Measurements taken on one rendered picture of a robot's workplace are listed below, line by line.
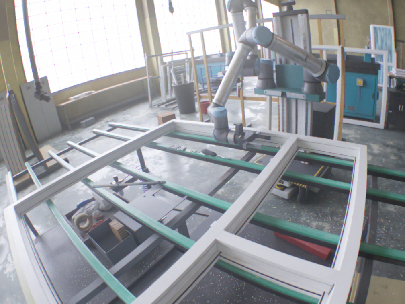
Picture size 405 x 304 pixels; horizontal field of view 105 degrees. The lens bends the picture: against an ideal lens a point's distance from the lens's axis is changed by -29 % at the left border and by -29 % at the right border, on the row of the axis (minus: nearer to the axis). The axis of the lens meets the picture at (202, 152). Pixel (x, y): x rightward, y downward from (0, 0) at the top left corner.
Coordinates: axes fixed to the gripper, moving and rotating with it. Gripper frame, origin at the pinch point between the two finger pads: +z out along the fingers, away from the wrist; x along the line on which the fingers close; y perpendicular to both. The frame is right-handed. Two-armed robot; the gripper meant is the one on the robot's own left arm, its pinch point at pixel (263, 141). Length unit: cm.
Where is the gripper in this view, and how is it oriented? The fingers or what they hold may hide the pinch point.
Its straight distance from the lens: 129.0
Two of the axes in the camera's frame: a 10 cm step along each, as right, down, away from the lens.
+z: 7.8, 1.7, -6.0
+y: 1.4, 8.9, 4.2
